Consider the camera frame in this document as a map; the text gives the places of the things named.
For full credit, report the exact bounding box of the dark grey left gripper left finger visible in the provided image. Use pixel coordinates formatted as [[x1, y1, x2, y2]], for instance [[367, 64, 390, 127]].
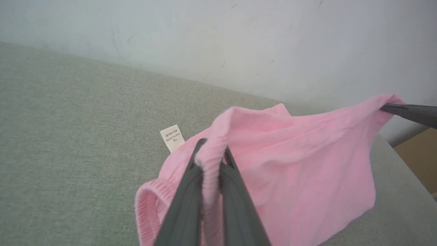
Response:
[[154, 138, 208, 246]]

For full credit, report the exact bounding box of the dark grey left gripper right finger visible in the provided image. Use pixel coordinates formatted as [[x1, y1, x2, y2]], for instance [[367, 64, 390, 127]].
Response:
[[219, 147, 272, 246]]

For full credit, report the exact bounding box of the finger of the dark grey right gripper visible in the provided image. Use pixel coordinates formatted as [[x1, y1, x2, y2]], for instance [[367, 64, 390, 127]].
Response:
[[382, 109, 437, 129], [380, 104, 437, 119]]

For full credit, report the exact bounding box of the pink cloth garment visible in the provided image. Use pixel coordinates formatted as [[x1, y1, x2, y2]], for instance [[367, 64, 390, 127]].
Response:
[[135, 94, 406, 246]]

